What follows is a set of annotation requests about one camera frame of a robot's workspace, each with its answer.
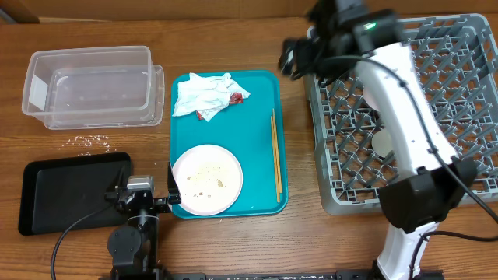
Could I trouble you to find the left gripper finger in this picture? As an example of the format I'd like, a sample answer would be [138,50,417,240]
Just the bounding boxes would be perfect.
[167,162,181,205]
[112,166,125,190]

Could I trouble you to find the small pink bowl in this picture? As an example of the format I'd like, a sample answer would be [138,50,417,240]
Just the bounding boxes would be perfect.
[363,86,379,111]

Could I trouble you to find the wooden chopstick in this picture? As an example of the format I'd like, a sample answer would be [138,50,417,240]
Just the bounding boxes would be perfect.
[270,116,280,203]
[272,109,282,197]

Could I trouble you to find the white paper cup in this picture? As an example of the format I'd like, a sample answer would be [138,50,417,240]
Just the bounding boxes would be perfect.
[371,128,394,158]

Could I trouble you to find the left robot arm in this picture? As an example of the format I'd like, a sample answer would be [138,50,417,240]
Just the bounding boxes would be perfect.
[104,166,181,279]

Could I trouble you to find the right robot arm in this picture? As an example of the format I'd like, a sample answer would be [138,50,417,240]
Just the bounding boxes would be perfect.
[279,1,477,279]

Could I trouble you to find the grey dishwasher rack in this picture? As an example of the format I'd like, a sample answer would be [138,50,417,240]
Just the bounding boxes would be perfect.
[304,14,497,215]

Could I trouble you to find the large pink plate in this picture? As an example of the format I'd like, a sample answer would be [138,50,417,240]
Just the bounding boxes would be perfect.
[172,145,244,216]

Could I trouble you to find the rice pile on plate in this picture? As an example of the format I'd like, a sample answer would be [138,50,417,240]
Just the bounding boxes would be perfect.
[187,163,226,196]

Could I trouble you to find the spilled rice grains on table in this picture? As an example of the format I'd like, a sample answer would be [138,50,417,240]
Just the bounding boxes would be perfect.
[57,134,116,157]

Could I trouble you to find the black plastic tray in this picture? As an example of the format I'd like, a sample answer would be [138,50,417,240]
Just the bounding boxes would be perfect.
[18,152,132,236]

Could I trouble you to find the clear plastic storage bin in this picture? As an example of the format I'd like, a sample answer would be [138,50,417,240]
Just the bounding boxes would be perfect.
[22,46,166,130]

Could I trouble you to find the teal serving tray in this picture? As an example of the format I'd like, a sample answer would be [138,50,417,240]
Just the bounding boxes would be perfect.
[170,70,289,219]

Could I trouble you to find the crumpled white napkin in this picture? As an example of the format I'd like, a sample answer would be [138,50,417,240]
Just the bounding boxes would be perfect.
[172,72,251,122]

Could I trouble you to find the red wrapper scrap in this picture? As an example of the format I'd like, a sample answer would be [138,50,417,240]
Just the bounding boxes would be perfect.
[196,93,244,121]

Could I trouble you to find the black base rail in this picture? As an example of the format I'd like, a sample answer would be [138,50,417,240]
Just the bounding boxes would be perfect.
[170,271,444,280]

